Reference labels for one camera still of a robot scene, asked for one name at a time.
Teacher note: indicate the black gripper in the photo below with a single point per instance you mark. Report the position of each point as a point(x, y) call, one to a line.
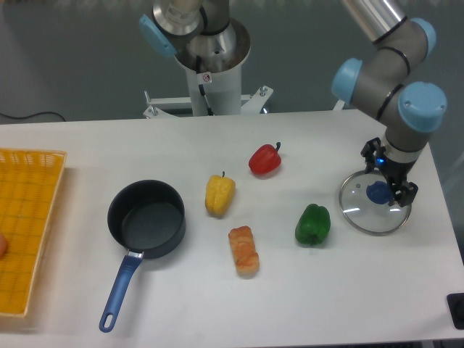
point(402, 191)

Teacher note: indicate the glass lid blue knob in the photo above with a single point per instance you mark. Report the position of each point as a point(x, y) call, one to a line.
point(366, 203)

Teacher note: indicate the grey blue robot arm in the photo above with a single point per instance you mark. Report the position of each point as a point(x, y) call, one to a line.
point(409, 112)

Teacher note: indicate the green bell pepper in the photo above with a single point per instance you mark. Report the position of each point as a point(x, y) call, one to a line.
point(313, 226)

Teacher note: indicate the red bell pepper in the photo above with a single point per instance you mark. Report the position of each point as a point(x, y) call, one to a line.
point(266, 159)

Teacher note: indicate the black device at table corner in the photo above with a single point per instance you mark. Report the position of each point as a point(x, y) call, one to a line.
point(456, 308)

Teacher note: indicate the toy bread loaf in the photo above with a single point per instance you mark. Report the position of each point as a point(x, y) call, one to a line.
point(245, 256)

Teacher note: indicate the yellow bell pepper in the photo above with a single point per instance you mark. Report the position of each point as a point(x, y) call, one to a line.
point(220, 191)

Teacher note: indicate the yellow woven basket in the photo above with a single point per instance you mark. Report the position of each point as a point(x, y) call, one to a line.
point(30, 180)

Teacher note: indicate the orange object in basket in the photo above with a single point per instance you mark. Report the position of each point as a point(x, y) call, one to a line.
point(3, 245)

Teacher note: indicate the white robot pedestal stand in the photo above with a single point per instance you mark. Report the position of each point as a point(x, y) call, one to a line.
point(212, 64)

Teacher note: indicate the dark saucepan blue handle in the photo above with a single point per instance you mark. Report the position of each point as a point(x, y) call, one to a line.
point(148, 219)

